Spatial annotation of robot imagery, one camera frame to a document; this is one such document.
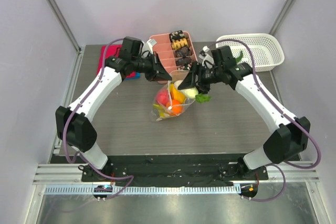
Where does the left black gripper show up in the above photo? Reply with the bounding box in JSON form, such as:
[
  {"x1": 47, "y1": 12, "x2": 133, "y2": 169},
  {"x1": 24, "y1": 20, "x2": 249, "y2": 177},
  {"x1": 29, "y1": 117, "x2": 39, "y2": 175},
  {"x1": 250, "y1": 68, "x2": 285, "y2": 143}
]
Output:
[{"x1": 131, "y1": 51, "x2": 172, "y2": 82}]

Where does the white radish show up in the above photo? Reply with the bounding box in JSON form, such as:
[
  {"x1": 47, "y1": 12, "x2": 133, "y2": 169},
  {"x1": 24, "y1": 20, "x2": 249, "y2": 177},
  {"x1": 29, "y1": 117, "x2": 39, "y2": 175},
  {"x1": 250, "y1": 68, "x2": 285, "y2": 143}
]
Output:
[{"x1": 173, "y1": 80, "x2": 211, "y2": 103}]

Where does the yellow bell pepper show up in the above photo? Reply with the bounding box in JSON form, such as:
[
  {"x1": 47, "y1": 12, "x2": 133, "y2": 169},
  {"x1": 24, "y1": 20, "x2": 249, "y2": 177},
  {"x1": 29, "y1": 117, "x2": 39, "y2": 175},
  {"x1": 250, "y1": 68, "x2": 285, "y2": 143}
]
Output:
[{"x1": 169, "y1": 83, "x2": 186, "y2": 103}]

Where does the red apple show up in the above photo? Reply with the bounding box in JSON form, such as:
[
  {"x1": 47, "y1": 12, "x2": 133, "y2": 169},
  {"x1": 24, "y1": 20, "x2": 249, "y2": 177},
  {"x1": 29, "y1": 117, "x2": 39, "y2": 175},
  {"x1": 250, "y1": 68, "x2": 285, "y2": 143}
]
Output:
[{"x1": 155, "y1": 89, "x2": 170, "y2": 106}]

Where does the clear polka dot zip bag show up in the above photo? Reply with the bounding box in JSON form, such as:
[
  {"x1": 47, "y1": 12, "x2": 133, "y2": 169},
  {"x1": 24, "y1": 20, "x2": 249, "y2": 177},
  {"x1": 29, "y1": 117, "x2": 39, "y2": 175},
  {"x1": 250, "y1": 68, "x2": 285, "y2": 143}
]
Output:
[{"x1": 150, "y1": 70, "x2": 195, "y2": 122}]

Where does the orange fruit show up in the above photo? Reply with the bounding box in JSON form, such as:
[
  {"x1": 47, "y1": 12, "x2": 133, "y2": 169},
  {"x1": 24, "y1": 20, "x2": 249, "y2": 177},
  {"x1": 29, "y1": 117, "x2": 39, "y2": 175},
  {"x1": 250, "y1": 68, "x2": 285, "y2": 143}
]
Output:
[{"x1": 170, "y1": 99, "x2": 183, "y2": 115}]

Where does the yellow banana bunch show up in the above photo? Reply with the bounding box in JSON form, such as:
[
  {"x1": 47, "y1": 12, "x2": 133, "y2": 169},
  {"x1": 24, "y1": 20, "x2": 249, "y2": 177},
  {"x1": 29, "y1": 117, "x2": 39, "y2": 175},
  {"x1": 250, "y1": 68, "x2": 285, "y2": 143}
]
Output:
[{"x1": 152, "y1": 104, "x2": 171, "y2": 121}]

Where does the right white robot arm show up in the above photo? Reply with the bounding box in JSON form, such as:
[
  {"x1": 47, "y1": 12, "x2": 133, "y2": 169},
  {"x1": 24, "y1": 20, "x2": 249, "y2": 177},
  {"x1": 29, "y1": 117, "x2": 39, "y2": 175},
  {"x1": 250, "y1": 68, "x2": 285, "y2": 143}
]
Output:
[{"x1": 177, "y1": 46, "x2": 310, "y2": 179}]

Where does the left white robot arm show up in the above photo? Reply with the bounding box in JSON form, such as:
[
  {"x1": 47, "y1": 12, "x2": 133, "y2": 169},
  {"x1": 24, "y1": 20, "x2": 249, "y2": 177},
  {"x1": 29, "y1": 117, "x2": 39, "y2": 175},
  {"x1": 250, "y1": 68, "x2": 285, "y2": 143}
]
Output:
[{"x1": 55, "y1": 37, "x2": 172, "y2": 182}]

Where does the dark floral sock roll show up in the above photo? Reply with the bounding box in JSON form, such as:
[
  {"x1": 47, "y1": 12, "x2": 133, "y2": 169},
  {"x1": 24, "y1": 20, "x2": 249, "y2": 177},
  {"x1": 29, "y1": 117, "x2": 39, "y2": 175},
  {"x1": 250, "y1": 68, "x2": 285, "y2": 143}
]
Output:
[{"x1": 175, "y1": 57, "x2": 192, "y2": 67}]

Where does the blue folded cloth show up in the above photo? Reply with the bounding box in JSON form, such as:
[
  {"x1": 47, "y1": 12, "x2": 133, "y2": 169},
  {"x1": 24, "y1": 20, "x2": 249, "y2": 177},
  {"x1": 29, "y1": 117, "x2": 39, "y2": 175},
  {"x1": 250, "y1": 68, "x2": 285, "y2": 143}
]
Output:
[{"x1": 125, "y1": 72, "x2": 141, "y2": 80}]

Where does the pink divided organizer tray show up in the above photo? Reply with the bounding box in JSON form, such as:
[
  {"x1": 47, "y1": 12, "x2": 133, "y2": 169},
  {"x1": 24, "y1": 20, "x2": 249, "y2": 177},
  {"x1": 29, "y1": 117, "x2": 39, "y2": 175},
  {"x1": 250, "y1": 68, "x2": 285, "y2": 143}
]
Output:
[{"x1": 150, "y1": 31, "x2": 198, "y2": 73}]

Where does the dark brown sock roll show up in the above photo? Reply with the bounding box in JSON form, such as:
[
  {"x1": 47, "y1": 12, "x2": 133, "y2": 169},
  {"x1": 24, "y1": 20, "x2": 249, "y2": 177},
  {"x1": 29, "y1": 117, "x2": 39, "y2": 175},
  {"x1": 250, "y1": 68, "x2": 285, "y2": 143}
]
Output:
[{"x1": 175, "y1": 47, "x2": 192, "y2": 58}]

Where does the yellow patterned sock roll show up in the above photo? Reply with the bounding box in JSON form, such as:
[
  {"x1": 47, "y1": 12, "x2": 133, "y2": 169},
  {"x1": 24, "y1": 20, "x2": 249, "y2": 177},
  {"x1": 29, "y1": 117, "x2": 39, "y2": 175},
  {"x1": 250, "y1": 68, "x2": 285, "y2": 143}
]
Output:
[{"x1": 171, "y1": 38, "x2": 188, "y2": 50}]

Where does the black patterned sock roll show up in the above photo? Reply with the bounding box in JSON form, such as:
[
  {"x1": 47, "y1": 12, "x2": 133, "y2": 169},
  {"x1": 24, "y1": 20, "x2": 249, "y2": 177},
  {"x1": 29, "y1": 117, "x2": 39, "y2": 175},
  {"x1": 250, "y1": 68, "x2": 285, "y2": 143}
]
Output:
[{"x1": 169, "y1": 30, "x2": 185, "y2": 42}]

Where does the red folded cloth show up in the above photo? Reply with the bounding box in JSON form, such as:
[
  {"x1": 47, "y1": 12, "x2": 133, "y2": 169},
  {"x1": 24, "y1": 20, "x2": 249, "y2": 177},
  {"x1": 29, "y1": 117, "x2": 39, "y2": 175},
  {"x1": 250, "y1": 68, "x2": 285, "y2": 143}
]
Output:
[{"x1": 97, "y1": 44, "x2": 122, "y2": 74}]

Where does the white perforated plastic basket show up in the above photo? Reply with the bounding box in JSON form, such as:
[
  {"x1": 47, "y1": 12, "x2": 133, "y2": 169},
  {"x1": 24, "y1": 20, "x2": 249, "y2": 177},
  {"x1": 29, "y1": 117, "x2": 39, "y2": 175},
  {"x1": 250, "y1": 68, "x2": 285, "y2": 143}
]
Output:
[{"x1": 216, "y1": 33, "x2": 285, "y2": 72}]

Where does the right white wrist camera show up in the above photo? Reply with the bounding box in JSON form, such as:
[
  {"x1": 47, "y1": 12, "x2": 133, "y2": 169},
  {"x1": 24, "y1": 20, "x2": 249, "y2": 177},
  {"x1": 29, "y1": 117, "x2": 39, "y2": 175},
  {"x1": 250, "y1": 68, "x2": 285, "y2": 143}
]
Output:
[{"x1": 199, "y1": 46, "x2": 215, "y2": 69}]

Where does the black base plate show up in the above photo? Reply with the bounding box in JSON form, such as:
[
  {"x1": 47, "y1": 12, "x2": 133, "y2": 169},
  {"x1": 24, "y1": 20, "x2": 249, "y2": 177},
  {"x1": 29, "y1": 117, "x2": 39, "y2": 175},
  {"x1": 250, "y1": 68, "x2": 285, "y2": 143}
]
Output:
[{"x1": 81, "y1": 152, "x2": 270, "y2": 187}]

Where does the white slotted cable duct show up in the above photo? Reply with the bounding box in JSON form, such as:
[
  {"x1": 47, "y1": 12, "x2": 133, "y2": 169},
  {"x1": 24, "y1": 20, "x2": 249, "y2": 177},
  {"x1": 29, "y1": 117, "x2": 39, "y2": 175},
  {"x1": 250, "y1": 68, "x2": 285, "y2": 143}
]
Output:
[{"x1": 44, "y1": 184, "x2": 241, "y2": 195}]

